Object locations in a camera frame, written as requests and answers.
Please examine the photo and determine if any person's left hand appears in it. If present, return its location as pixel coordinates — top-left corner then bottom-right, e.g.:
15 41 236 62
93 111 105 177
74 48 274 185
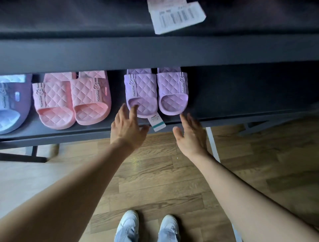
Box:
110 103 150 150

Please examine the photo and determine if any person's right hand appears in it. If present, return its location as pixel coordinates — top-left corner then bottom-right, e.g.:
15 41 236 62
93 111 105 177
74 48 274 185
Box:
173 113 210 158

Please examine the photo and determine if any person's left forearm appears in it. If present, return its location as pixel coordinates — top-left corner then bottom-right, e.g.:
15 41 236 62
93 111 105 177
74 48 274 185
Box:
0 142 140 242

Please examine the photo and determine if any person's right forearm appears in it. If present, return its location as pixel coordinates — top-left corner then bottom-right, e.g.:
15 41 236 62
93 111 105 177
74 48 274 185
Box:
186 150 319 242

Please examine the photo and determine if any white hang tag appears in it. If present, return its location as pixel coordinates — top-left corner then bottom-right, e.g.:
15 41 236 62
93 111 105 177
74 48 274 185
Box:
149 113 165 132

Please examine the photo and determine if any purple quilted slipper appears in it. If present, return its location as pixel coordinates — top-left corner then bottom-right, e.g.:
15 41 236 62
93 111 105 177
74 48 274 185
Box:
124 69 158 119
157 67 189 116

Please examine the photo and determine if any pink quilted slipper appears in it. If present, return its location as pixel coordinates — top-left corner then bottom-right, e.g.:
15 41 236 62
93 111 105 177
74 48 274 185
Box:
32 72 76 130
70 70 111 125

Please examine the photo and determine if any dark grey shelf unit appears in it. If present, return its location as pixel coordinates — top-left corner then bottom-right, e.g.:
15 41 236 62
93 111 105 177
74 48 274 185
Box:
0 0 319 164

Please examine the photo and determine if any person's white right shoe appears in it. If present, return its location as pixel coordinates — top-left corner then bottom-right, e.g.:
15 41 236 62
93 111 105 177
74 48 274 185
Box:
158 215 180 242

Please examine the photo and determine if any person's white shoe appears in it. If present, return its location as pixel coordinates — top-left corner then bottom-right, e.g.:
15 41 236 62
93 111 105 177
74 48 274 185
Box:
115 210 139 242
158 215 180 242

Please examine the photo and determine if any person's white left shoe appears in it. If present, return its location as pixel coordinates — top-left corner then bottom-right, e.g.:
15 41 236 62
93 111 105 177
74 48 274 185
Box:
115 210 139 242

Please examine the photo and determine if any white barcode label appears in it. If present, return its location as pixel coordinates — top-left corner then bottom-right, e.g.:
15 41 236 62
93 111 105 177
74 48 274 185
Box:
147 0 207 35

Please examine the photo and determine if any blue quilted slipper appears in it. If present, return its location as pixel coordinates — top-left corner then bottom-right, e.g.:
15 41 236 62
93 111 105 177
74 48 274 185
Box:
0 74 33 135

